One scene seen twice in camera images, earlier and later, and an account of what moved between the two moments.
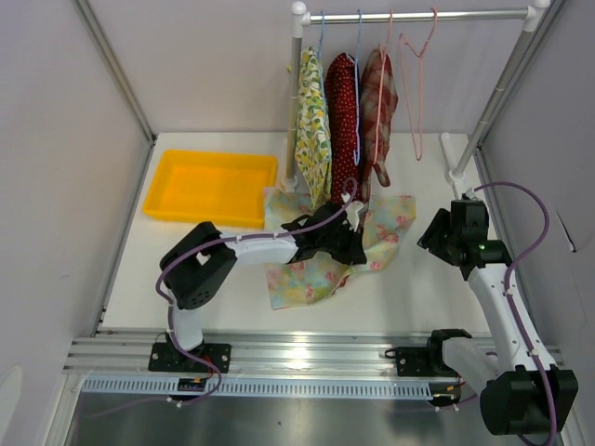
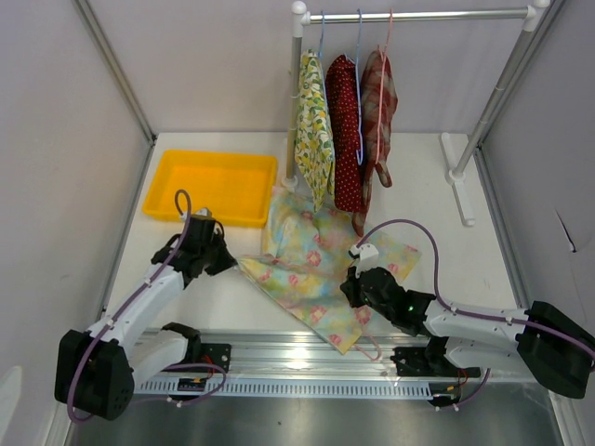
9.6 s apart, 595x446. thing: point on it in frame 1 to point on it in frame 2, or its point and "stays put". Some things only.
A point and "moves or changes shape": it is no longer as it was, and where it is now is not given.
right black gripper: [437, 230] to [355, 288]
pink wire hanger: [402, 41] to [366, 355]
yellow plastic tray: [219, 188] stays put
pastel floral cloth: [311, 278] moves or changes shape
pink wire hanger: [388, 36] stays put
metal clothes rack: [534, 17] stays put
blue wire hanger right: [357, 74] stays put
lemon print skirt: [312, 152] stays put
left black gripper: [347, 237] to [216, 256]
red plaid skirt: [378, 103] stays put
